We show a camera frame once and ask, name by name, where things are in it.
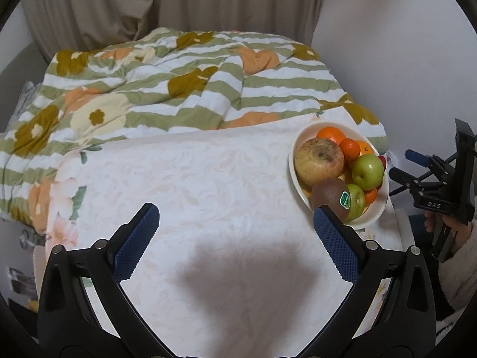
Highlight grey padded headboard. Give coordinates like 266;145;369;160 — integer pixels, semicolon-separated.
0;41;49;135

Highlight beige curtain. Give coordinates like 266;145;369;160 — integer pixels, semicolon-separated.
18;0;323;62

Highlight large green apple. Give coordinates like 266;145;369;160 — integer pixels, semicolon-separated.
352;155;384;190

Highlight white floral tablecloth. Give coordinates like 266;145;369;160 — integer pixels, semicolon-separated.
45;114;405;344

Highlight small green apple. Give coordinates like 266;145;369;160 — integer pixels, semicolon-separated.
345;184;366;220

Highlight cream plate with yellow cartoon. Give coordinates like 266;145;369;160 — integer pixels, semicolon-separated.
289;121;390;231

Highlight brown kiwi with sticker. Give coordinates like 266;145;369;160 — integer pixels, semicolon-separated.
310;179;351;222

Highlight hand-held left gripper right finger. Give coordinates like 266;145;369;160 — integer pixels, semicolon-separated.
298;204;437;358

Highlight person's right hand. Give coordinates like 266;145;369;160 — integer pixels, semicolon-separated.
424;212;475;256

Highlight green striped floral blanket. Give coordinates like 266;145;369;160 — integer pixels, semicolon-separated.
0;26;388;228

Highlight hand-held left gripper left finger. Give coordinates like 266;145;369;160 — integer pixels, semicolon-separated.
37;202;176;358

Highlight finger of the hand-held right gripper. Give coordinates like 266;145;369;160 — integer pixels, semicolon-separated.
405;149;453;175
389;168;448;201

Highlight yellow-red apple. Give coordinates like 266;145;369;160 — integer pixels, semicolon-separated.
294;137;345;187

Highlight grey patterned pillow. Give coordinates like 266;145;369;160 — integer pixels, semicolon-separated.
13;80;43;120

